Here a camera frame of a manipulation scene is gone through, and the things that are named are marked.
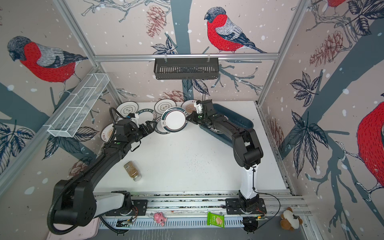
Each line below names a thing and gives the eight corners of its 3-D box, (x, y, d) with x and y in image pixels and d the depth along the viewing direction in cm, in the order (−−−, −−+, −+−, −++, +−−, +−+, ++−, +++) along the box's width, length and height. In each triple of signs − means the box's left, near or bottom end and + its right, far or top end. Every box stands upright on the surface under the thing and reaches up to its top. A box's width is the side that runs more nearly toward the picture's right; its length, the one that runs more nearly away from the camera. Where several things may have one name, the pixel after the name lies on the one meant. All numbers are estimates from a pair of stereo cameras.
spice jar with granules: (126, 168, 88) (123, 165, 85) (133, 163, 90) (130, 160, 87) (136, 183, 83) (133, 180, 79) (143, 177, 85) (141, 174, 81)
